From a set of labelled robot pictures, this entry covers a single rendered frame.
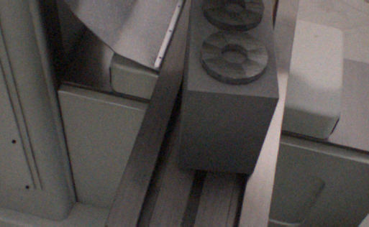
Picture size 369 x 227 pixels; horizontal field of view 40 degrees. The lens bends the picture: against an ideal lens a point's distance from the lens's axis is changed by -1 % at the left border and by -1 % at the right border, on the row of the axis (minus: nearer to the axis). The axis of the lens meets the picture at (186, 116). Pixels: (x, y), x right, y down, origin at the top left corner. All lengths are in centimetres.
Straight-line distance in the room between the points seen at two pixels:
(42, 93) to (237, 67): 61
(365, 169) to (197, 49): 61
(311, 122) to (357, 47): 150
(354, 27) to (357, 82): 139
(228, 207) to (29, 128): 63
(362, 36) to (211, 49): 199
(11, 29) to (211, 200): 51
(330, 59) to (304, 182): 31
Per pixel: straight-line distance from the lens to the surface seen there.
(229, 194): 78
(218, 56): 67
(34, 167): 138
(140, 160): 79
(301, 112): 106
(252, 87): 65
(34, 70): 111
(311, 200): 133
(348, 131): 117
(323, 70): 114
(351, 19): 270
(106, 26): 103
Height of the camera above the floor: 162
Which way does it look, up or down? 52 degrees down
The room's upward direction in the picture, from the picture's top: 7 degrees clockwise
